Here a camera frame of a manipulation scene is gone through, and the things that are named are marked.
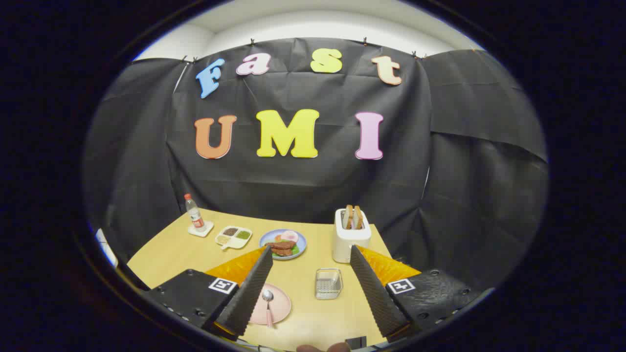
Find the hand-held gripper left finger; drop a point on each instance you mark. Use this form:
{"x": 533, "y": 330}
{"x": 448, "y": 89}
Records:
{"x": 249, "y": 293}

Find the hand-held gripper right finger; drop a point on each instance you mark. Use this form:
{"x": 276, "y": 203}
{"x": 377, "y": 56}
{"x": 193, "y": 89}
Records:
{"x": 376, "y": 293}

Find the pink plate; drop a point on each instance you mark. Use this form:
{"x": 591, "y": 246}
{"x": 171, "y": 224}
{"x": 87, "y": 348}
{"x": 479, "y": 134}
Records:
{"x": 281, "y": 305}

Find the brown meat strip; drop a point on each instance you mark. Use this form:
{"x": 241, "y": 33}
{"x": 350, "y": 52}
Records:
{"x": 279, "y": 244}
{"x": 282, "y": 252}

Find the white toaster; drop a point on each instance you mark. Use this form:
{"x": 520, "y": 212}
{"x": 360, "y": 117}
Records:
{"x": 347, "y": 244}

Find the white divided condiment dish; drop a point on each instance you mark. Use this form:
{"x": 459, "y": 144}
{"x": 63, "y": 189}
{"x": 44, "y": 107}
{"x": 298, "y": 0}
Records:
{"x": 234, "y": 238}

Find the blue plate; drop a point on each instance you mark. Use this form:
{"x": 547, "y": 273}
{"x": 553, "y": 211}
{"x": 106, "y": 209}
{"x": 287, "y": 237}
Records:
{"x": 301, "y": 247}

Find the pink ham slice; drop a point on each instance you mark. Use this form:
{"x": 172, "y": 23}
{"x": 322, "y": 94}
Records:
{"x": 289, "y": 236}

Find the white square coaster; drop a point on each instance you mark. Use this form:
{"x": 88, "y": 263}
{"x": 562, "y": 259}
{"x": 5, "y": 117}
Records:
{"x": 207, "y": 230}

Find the toast slice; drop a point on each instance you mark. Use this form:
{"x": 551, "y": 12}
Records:
{"x": 358, "y": 218}
{"x": 348, "y": 217}

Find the clear bottle with red cap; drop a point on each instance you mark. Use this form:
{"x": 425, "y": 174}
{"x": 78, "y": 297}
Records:
{"x": 195, "y": 215}

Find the black table bracket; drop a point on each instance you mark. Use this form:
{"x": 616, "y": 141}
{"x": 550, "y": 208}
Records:
{"x": 355, "y": 342}

